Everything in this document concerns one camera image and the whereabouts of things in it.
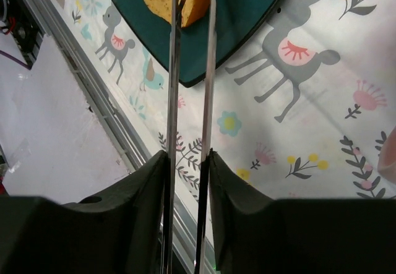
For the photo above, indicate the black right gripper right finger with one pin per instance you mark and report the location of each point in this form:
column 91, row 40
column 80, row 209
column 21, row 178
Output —
column 253, row 233

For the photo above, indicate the dark teal square plate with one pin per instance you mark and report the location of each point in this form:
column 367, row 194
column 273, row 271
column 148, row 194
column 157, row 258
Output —
column 236, row 22

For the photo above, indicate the animal print placemat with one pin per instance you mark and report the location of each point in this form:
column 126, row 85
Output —
column 302, row 109

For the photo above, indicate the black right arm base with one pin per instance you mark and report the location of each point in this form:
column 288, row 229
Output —
column 18, row 22

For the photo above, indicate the silver metal tongs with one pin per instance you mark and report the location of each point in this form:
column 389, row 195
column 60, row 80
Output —
column 171, row 138

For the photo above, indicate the pink ceramic mug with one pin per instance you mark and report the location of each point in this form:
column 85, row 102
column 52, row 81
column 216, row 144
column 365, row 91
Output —
column 386, row 163

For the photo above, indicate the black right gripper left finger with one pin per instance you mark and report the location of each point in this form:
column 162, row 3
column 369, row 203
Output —
column 113, row 231

